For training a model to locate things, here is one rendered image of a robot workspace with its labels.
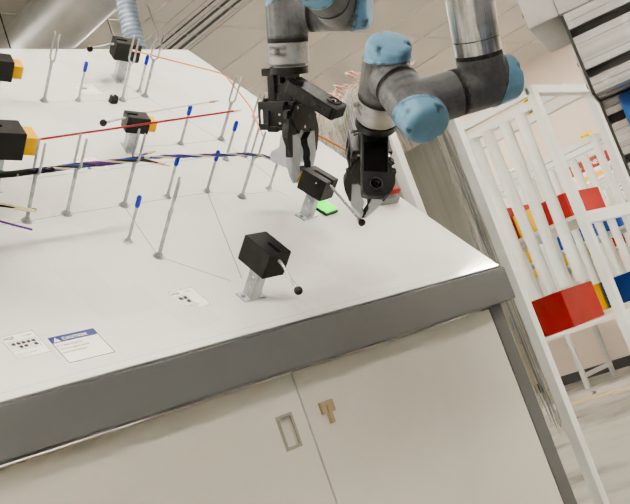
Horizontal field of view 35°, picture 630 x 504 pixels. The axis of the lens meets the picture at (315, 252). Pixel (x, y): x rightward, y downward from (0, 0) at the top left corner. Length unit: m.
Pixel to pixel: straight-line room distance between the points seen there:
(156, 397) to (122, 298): 0.20
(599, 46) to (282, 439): 0.77
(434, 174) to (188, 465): 1.71
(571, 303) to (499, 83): 3.34
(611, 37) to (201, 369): 0.71
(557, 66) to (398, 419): 9.20
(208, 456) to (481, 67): 0.71
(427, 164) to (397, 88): 1.40
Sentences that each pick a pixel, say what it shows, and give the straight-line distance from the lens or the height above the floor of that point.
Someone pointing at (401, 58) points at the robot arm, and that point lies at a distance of 1.60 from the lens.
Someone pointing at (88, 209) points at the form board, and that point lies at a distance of 1.70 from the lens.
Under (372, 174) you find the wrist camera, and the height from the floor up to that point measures 1.06.
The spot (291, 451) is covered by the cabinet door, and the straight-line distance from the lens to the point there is 1.53.
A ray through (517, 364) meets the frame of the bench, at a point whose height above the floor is 0.68.
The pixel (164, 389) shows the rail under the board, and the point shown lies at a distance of 1.37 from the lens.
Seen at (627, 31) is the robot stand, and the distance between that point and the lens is 1.07.
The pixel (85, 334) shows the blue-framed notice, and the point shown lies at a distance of 1.40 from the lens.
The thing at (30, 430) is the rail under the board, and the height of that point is 0.83.
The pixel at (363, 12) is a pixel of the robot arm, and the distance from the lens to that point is 1.79.
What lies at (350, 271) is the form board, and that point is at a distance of 1.75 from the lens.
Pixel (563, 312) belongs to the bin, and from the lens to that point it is 4.84.
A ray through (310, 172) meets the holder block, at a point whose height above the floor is 1.14.
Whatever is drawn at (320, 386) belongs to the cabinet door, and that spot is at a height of 0.76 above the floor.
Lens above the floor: 0.75
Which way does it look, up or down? 8 degrees up
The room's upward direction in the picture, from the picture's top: 20 degrees counter-clockwise
